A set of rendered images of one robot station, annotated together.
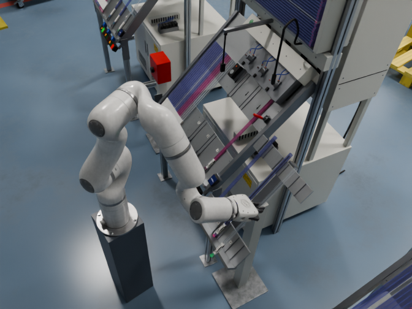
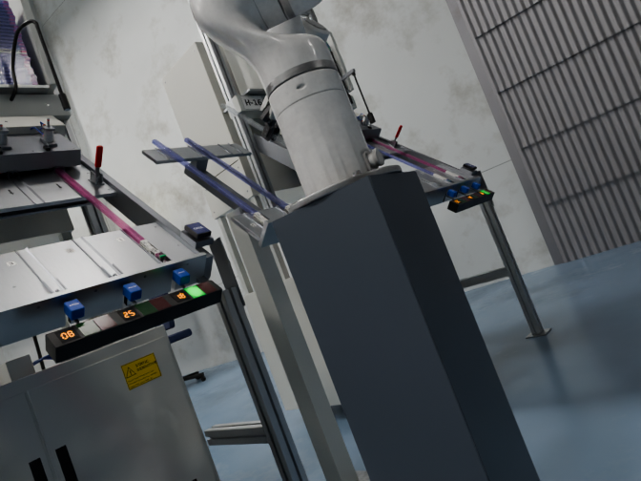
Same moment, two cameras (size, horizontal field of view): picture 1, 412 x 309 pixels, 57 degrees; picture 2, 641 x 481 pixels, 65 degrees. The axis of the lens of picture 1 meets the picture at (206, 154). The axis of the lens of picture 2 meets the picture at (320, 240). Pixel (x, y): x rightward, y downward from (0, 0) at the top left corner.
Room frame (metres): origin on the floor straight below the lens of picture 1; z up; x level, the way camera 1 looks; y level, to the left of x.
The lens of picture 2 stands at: (1.26, 1.12, 0.61)
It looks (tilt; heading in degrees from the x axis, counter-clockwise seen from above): 3 degrees up; 251
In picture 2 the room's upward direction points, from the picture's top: 21 degrees counter-clockwise
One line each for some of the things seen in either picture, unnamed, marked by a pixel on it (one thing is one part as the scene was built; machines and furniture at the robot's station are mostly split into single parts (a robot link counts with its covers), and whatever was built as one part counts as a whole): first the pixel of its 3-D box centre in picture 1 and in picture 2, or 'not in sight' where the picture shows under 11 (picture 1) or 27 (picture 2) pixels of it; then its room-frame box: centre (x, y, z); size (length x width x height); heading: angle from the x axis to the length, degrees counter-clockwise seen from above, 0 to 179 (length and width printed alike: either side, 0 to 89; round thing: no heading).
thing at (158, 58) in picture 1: (162, 103); not in sight; (2.15, 0.34, 0.39); 0.24 x 0.24 x 0.78; 28
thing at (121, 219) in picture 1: (114, 207); (324, 141); (0.95, 0.39, 0.79); 0.19 x 0.19 x 0.18
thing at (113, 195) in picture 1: (112, 171); (258, 29); (0.98, 0.38, 1.00); 0.19 x 0.12 x 0.24; 152
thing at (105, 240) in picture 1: (125, 254); (428, 405); (0.95, 0.39, 0.35); 0.18 x 0.18 x 0.70; 39
